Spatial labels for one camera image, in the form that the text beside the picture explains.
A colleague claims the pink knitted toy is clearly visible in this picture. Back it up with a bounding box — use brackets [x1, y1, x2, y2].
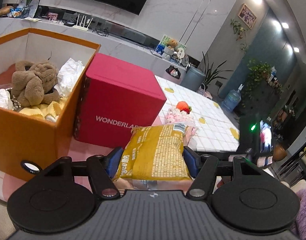
[164, 106, 198, 140]

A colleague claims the brown bread loaf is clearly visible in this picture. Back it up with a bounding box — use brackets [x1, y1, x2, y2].
[0, 6, 14, 17]

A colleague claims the pink waste bin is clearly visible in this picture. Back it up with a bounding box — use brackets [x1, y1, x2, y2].
[165, 65, 182, 80]

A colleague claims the white tissue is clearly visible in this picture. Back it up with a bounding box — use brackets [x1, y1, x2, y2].
[54, 58, 85, 97]

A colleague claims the framed wall picture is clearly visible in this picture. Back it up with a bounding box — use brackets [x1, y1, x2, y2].
[238, 4, 257, 29]

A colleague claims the knitted strawberry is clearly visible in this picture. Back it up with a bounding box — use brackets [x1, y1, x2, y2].
[176, 101, 193, 113]

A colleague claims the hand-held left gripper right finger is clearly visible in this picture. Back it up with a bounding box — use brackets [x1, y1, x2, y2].
[184, 146, 264, 198]

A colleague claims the white router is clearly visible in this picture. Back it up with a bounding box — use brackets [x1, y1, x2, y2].
[73, 15, 93, 32]

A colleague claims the brown plush toy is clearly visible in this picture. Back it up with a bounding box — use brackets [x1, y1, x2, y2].
[11, 60, 61, 107]

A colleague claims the blue water bottle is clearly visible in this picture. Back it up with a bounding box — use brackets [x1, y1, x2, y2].
[222, 84, 244, 112]

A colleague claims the yellow snack packet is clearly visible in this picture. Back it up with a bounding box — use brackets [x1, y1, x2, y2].
[112, 122, 195, 188]

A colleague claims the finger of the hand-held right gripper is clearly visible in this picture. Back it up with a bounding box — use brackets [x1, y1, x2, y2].
[198, 150, 242, 157]

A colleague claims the red cube box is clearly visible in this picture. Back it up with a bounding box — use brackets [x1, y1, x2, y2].
[73, 53, 167, 148]

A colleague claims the grey trash can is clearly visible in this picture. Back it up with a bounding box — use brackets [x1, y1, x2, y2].
[180, 66, 206, 92]

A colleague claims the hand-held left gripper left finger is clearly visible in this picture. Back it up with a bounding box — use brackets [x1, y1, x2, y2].
[42, 148, 123, 198]

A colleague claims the large leafy plant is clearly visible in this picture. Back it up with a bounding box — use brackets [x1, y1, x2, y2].
[243, 59, 283, 100]

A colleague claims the dark dining chair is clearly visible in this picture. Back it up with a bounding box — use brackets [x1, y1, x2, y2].
[275, 135, 306, 188]

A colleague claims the yellow cloth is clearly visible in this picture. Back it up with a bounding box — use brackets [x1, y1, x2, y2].
[18, 101, 66, 120]

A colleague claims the white marble tv cabinet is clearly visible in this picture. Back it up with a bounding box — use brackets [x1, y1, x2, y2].
[0, 16, 191, 80]

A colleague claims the purple fluffy cloth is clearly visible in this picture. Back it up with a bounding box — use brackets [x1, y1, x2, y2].
[290, 187, 306, 238]

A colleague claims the pink handbag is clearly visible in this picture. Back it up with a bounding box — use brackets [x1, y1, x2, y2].
[198, 84, 213, 98]

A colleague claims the hanging vine plant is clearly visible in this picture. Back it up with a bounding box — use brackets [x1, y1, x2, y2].
[230, 19, 251, 53]

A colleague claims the orange cardboard box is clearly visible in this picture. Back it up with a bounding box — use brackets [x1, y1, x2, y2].
[0, 28, 101, 182]

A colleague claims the long-leaf potted plant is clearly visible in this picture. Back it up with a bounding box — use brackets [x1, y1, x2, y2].
[200, 52, 233, 88]

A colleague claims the person's right hand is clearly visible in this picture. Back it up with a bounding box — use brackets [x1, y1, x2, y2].
[254, 155, 274, 168]

